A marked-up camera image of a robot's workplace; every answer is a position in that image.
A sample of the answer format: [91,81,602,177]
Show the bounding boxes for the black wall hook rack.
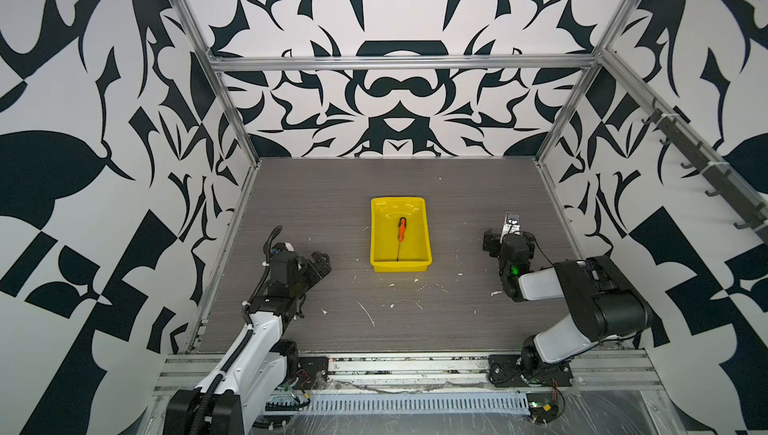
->
[643,97,767,245]

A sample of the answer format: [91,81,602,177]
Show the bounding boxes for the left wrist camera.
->
[269,242,294,257]

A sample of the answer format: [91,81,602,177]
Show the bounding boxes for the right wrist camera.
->
[500,212,522,239]

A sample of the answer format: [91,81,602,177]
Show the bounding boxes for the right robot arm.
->
[482,230,653,377]

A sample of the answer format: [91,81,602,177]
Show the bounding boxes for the yellow plastic bin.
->
[369,197,433,273]

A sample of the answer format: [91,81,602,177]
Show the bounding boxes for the white slotted cable duct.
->
[263,391,532,417]

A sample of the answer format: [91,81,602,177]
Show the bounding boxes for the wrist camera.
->
[500,212,522,239]
[269,242,294,257]

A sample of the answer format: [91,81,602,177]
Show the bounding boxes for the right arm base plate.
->
[487,354,573,388]

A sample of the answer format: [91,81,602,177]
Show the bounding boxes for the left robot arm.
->
[162,244,332,434]

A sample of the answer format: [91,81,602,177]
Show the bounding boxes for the green lit circuit board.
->
[526,391,565,426]

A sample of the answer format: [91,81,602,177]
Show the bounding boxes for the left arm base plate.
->
[289,356,330,391]

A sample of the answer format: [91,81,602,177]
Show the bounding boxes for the orange handled screwdriver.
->
[395,217,407,262]

